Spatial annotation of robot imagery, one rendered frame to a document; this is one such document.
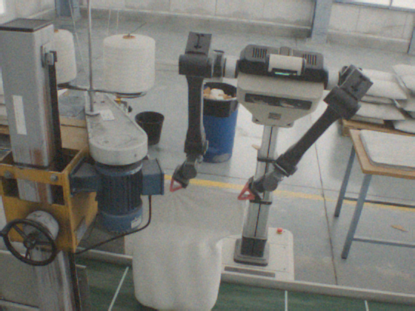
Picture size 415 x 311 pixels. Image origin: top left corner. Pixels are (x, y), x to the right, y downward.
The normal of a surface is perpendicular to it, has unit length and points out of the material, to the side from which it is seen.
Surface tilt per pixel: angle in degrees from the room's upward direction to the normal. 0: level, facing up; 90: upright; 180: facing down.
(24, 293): 90
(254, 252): 90
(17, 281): 90
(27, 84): 90
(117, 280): 0
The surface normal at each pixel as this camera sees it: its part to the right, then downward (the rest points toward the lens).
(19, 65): -0.15, 0.46
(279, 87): -0.04, -0.37
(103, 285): 0.07, -0.88
